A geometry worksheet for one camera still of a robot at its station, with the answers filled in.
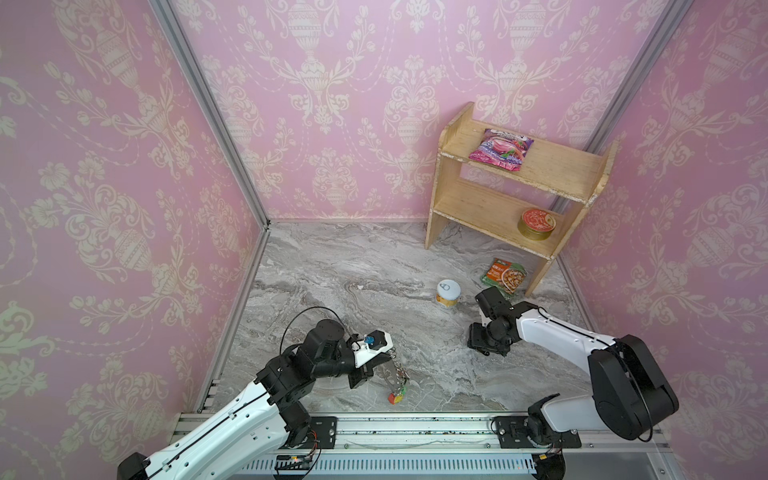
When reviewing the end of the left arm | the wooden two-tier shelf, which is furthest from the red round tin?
the end of the left arm

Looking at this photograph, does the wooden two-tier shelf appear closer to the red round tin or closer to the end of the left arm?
the red round tin

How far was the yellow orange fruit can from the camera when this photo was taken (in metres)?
0.96

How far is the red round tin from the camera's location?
2.86 ft

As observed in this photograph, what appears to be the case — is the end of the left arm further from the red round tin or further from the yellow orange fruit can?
the red round tin

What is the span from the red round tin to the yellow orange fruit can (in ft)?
0.86
